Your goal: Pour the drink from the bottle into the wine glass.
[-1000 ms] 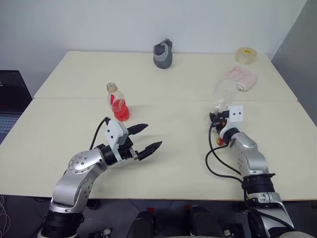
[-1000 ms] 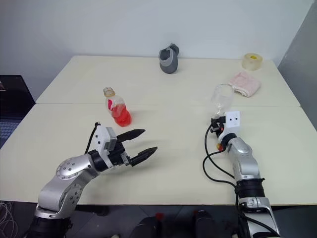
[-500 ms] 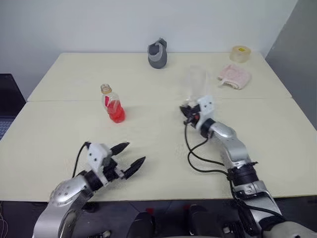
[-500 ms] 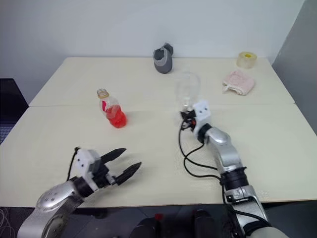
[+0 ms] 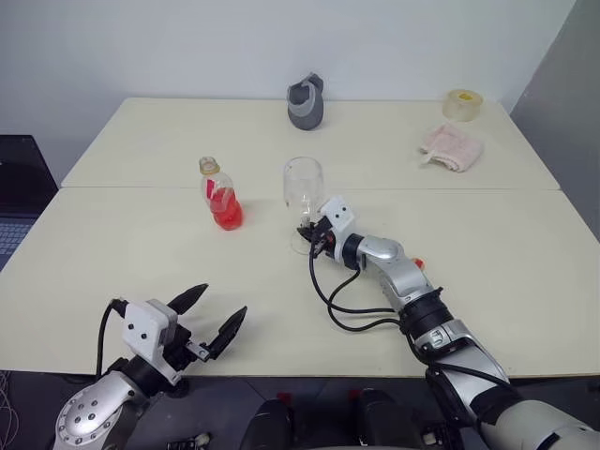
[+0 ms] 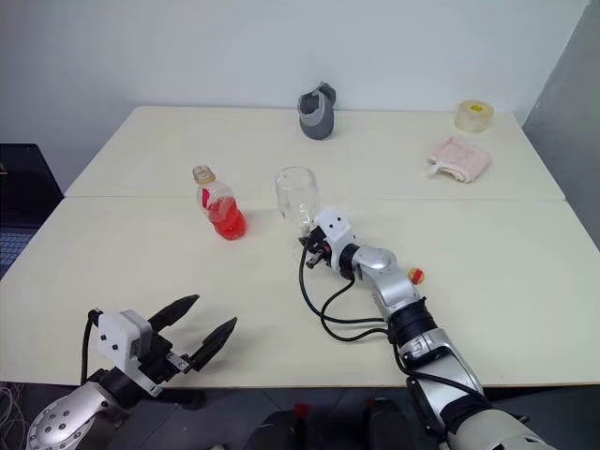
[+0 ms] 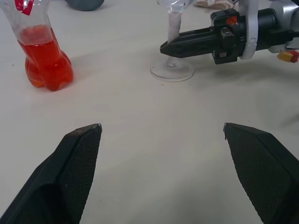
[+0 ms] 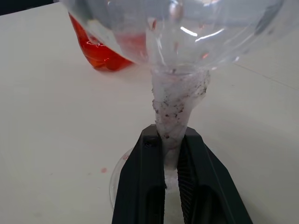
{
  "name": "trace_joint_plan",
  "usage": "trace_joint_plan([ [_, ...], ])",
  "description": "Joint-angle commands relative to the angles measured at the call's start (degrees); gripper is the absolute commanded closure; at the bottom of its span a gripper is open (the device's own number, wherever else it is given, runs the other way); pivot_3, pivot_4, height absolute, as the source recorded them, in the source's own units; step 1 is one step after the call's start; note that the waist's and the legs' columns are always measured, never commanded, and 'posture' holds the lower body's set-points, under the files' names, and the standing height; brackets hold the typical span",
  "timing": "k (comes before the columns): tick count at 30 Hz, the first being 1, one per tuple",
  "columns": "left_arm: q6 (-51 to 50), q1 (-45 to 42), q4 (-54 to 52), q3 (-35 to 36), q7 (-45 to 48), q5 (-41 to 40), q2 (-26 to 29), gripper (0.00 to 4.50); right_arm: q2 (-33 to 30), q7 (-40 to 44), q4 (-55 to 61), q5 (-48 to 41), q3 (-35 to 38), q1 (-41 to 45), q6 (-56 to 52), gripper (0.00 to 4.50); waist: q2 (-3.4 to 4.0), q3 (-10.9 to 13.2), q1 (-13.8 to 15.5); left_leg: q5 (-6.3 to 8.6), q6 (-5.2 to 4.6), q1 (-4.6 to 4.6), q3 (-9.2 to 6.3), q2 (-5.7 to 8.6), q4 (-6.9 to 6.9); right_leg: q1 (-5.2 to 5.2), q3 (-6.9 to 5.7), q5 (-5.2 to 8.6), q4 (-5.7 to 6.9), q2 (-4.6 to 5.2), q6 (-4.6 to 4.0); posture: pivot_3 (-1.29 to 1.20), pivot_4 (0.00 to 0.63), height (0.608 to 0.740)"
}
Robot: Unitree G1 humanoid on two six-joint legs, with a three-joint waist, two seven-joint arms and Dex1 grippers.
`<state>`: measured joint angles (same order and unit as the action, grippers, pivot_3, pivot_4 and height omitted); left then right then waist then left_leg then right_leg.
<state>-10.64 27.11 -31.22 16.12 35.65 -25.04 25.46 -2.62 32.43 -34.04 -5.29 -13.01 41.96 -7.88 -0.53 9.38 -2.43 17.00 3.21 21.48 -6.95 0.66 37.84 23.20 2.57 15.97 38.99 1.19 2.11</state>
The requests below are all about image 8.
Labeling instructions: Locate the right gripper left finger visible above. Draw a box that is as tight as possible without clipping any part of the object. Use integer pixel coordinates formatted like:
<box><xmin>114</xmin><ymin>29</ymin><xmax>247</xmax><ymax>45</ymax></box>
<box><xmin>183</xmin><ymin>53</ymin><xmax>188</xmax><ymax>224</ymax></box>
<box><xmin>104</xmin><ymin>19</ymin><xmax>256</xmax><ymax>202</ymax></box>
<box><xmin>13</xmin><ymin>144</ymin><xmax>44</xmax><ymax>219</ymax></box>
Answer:
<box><xmin>111</xmin><ymin>125</ymin><xmax>167</xmax><ymax>224</ymax></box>

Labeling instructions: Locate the clear wine glass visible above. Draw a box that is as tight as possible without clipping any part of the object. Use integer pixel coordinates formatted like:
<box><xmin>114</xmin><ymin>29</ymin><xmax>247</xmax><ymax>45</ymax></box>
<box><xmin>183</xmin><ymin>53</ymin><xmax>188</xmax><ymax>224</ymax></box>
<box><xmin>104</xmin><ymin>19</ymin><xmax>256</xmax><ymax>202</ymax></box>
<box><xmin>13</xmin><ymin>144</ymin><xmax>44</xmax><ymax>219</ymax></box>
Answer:
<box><xmin>59</xmin><ymin>0</ymin><xmax>288</xmax><ymax>210</ymax></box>

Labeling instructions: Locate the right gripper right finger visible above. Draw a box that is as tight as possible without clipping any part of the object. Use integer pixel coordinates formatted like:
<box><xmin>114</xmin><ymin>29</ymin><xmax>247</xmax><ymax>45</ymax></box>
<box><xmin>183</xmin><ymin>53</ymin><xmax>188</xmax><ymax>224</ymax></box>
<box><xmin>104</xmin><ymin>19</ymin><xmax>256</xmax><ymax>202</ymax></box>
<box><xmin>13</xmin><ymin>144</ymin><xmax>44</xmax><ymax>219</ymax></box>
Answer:
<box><xmin>177</xmin><ymin>127</ymin><xmax>254</xmax><ymax>224</ymax></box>

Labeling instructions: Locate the red liquid plastic bottle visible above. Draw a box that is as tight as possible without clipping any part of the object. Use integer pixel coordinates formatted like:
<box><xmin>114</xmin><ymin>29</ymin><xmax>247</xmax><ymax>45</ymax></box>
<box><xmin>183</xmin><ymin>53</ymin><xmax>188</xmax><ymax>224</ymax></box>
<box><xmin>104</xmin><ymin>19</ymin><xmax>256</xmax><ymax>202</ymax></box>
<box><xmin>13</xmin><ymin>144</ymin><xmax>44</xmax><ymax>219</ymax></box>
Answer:
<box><xmin>67</xmin><ymin>11</ymin><xmax>150</xmax><ymax>73</ymax></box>

